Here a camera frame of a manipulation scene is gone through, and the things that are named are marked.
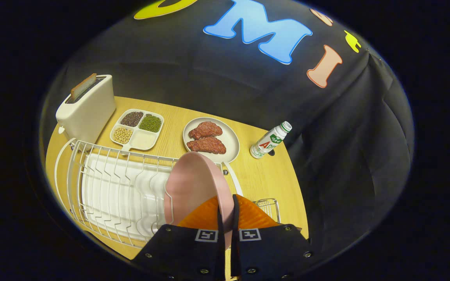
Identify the white drink bottle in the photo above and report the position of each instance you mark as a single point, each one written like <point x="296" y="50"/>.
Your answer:
<point x="268" y="142"/>

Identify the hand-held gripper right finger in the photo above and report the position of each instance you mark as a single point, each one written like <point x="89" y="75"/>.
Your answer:
<point x="236" y="253"/>

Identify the white toaster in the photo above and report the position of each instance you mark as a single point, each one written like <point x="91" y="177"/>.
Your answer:
<point x="88" y="113"/>

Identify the white divided tray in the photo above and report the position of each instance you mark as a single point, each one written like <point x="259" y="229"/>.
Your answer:
<point x="131" y="147"/>

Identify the brown toast slice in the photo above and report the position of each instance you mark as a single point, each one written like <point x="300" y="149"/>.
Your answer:
<point x="82" y="86"/>

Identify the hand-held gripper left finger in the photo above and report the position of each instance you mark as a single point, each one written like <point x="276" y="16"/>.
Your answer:
<point x="220" y="253"/>

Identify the pile of white grains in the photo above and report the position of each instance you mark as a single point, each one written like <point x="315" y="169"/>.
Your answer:
<point x="143" y="139"/>

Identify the red meat piece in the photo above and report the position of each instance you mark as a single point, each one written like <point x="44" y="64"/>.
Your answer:
<point x="205" y="129"/>
<point x="207" y="145"/>

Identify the pink plate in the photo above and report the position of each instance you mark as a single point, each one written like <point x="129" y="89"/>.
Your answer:
<point x="193" y="183"/>

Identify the pile of yellow beans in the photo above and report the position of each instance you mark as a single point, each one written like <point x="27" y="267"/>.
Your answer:
<point x="123" y="135"/>

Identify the beige round dish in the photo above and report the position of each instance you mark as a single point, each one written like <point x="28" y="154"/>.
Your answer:
<point x="231" y="140"/>

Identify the white dish rack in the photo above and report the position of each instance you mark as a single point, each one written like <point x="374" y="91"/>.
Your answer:
<point x="111" y="187"/>

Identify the pile of dark beans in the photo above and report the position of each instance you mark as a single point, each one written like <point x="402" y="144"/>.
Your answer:
<point x="132" y="119"/>

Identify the pile of green beans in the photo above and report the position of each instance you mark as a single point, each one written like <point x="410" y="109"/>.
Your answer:
<point x="150" y="123"/>

